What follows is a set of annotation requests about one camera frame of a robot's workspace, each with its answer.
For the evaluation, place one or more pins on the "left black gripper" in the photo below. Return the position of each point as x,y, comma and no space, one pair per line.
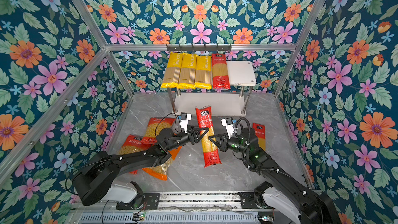
192,138

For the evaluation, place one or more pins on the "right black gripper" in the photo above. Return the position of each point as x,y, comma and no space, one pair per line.
223,145

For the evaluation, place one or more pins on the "red spaghetti pack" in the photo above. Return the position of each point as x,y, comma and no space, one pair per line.
260,134
220,76
204,119

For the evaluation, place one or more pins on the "red macaroni bag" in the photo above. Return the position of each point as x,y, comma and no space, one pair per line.
154,126
133,144

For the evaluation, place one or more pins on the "yellow spaghetti pack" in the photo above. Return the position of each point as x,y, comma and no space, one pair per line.
203,74
172,72
187,72

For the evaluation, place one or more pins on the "orange macaroni bag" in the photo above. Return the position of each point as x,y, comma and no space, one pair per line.
160,172

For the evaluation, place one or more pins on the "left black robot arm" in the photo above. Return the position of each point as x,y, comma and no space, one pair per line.
95,181

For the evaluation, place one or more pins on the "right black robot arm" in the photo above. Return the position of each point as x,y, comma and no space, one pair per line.
280,190

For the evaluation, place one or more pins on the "white two-tier shelf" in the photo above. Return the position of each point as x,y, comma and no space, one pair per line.
241,74

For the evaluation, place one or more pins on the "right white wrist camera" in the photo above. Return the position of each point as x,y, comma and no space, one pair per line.
229,124

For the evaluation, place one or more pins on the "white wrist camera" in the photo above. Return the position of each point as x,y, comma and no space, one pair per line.
184,120
229,124

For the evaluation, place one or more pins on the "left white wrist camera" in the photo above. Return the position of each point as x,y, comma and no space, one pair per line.
184,120

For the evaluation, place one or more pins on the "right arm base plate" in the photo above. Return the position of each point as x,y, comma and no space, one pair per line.
248,201

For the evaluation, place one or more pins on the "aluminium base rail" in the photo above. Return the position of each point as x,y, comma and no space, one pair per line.
187,201

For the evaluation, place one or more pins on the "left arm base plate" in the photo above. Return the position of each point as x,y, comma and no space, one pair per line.
146,201

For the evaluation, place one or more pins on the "white vented cable duct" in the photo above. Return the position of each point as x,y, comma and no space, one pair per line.
170,218

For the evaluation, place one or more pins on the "metal hook rail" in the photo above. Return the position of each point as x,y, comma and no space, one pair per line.
199,47

